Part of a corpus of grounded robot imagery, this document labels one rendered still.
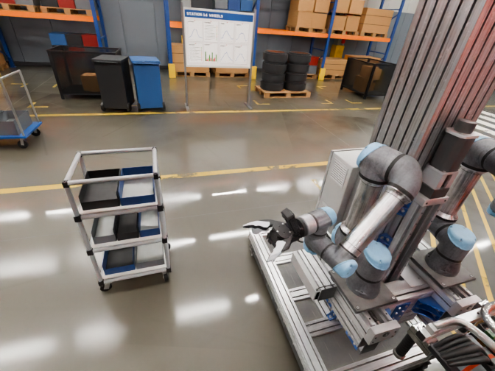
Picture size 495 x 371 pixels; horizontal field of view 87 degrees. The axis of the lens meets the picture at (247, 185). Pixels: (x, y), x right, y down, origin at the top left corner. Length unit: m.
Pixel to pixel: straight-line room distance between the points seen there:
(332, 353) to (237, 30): 5.68
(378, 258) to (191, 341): 1.35
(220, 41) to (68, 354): 5.50
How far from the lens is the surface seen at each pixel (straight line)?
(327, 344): 1.91
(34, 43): 11.19
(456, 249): 1.61
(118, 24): 10.62
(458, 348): 1.15
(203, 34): 6.07
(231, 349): 2.02
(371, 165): 1.08
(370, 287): 1.34
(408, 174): 1.03
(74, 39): 9.75
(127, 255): 2.34
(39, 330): 2.40
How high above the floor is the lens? 1.83
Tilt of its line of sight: 33 degrees down
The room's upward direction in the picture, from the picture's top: 5 degrees clockwise
